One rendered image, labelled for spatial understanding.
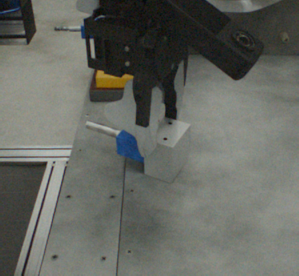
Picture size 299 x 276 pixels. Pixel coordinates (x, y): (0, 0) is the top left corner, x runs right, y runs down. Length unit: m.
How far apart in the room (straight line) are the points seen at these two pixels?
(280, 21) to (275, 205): 0.40
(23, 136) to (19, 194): 0.65
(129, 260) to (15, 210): 0.93
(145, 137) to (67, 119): 1.63
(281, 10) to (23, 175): 1.00
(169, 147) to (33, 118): 1.68
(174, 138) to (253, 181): 0.11
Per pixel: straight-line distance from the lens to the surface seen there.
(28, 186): 1.38
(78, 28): 0.81
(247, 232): 0.43
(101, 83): 0.61
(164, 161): 0.45
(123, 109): 0.43
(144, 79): 0.38
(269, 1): 0.76
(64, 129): 1.96
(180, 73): 0.45
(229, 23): 0.39
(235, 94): 0.65
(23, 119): 2.09
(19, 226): 1.26
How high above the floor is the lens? 1.12
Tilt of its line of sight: 36 degrees down
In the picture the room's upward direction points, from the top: straight up
